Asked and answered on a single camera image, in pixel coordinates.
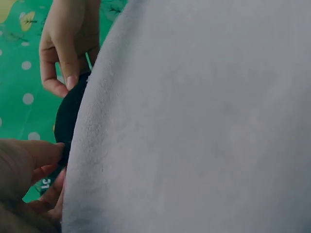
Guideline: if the person's left hand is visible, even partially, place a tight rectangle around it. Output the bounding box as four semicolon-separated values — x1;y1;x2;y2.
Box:
0;137;67;233

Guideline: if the black sock with green trim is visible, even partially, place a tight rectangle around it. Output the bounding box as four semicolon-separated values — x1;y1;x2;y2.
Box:
35;52;95;195

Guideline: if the person's right hand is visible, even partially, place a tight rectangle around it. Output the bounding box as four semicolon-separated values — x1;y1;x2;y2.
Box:
38;0;102;98

